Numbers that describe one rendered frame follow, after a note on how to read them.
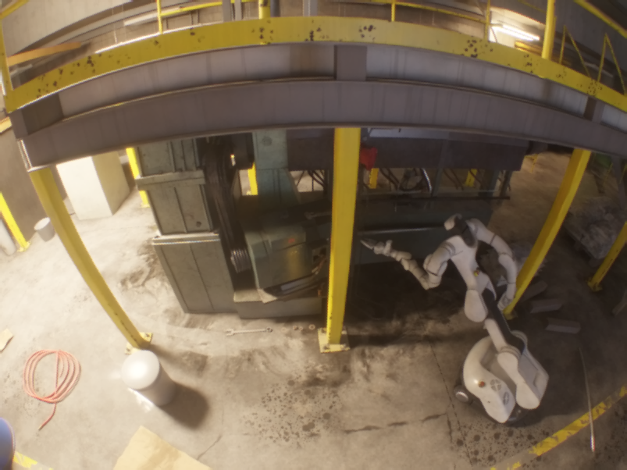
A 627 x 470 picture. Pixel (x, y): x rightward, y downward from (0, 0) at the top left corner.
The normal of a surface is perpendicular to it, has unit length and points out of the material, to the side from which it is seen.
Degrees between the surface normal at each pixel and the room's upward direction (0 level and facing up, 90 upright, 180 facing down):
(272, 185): 90
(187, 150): 80
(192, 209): 90
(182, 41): 90
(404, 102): 90
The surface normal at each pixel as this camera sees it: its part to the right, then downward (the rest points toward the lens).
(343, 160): 0.10, 0.62
